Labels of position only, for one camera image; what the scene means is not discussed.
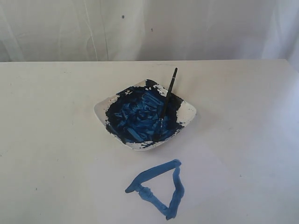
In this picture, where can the white tray with blue paint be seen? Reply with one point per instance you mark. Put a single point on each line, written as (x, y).
(132, 115)

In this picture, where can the white backdrop cloth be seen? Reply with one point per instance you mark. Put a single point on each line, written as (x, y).
(120, 30)

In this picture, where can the black paintbrush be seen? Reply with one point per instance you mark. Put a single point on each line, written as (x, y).
(157, 131)

